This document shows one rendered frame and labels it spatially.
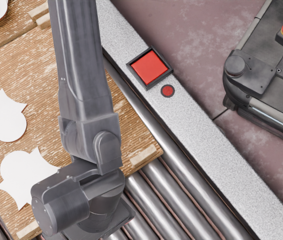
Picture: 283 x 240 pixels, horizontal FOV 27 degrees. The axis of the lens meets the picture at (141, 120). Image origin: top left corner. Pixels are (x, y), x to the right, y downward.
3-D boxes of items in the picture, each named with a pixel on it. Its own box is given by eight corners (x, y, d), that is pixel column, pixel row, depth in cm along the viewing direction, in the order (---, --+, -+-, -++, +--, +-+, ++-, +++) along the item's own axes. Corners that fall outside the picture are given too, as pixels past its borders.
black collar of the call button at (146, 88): (153, 47, 134) (152, 44, 132) (173, 72, 132) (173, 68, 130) (125, 67, 133) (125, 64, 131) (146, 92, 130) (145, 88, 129)
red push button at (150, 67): (152, 52, 134) (152, 49, 132) (168, 71, 132) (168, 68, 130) (131, 67, 133) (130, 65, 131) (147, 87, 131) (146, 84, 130)
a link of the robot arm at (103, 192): (135, 182, 82) (112, 152, 84) (93, 203, 78) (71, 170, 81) (124, 207, 87) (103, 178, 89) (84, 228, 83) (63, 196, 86)
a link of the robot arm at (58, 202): (117, 128, 78) (83, 119, 85) (40, 160, 72) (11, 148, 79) (135, 209, 82) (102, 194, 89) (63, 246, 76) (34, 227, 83)
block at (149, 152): (153, 147, 124) (152, 143, 121) (158, 154, 123) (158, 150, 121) (130, 162, 123) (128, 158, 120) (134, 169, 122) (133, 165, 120)
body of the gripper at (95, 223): (128, 219, 93) (139, 194, 88) (79, 256, 87) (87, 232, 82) (100, 190, 95) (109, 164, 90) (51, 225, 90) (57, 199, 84)
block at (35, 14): (52, 5, 137) (50, -2, 135) (56, 11, 137) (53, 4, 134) (30, 17, 137) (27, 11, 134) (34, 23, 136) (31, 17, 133)
